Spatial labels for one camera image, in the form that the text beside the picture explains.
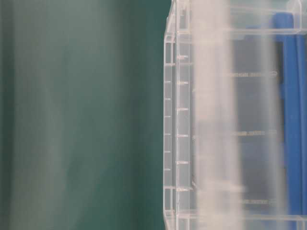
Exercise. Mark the clear plastic box lid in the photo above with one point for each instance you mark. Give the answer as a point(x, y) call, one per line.
point(215, 25)

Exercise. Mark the clear plastic storage box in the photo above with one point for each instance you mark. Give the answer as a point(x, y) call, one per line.
point(178, 188)

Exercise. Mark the black RealSense camera box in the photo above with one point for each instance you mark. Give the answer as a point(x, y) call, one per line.
point(253, 125)
point(263, 187)
point(246, 60)

